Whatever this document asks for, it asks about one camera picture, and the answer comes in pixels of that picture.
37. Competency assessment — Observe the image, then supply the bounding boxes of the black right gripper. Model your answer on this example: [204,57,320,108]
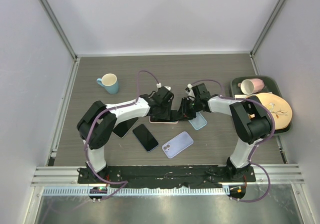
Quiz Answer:
[175,98,201,122]

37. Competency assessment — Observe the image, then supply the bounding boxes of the pink phone case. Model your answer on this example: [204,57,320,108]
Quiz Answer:
[149,116,179,124]

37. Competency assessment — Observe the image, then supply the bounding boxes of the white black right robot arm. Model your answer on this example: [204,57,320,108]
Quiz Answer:
[176,83,275,181]

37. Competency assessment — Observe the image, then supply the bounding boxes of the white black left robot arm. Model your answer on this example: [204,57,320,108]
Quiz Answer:
[76,86,174,183]

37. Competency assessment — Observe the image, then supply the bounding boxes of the light blue phone case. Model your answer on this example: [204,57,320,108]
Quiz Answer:
[189,112,207,130]

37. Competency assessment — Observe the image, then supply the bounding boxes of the lavender phone case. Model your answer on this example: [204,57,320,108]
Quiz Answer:
[161,131,194,159]

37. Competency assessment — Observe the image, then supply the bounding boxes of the blue edged black smartphone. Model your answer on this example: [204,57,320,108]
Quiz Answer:
[132,124,159,152]

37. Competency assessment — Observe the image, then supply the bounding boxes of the silver edged black smartphone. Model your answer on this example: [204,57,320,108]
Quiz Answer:
[113,117,139,138]

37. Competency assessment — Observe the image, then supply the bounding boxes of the blue ceramic mug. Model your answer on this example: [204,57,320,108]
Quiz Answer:
[96,73,119,94]

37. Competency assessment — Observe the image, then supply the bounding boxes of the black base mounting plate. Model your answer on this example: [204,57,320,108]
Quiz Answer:
[77,164,257,188]

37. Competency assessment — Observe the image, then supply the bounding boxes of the pink white mug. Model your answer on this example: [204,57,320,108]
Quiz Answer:
[238,78,265,95]

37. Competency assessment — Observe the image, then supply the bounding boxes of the dark green tray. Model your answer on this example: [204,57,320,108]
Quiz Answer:
[229,75,293,135]

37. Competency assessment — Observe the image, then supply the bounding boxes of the yellow bird plate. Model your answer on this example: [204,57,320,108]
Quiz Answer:
[256,93,293,130]

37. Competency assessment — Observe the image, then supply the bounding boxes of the perforated white cable tray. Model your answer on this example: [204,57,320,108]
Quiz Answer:
[42,185,230,196]

